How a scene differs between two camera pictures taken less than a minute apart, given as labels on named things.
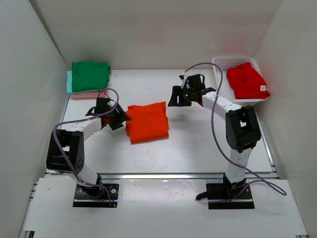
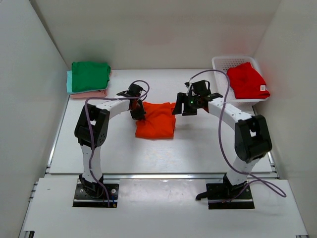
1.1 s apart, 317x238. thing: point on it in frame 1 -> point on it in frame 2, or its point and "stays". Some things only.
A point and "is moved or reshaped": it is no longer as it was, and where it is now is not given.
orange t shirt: x=146 y=121 is moved or reshaped
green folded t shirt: x=87 y=76 stays
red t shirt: x=247 y=82 stays
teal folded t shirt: x=69 y=85 stays
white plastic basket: x=225 y=62 stays
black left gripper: x=121 y=117 -> x=140 y=115
